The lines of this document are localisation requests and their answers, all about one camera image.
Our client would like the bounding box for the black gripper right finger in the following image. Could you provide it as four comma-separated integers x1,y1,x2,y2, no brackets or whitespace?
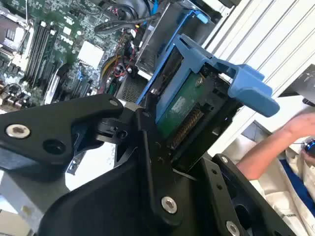
196,153,296,236

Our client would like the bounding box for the black disk wire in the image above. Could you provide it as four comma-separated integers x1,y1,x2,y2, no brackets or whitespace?
94,13,162,34

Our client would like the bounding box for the person hand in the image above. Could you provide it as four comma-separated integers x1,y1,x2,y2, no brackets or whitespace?
283,112,315,166

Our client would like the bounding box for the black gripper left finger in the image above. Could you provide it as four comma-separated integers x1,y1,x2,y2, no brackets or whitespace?
0,93,184,226

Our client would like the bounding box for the round black tool blue ring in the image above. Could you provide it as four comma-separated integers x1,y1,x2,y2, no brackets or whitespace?
300,137,315,158

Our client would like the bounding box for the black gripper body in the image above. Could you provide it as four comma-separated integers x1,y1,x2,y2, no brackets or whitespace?
38,158,222,236

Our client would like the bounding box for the blue disk wire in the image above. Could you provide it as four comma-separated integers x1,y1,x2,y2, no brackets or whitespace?
147,0,159,17

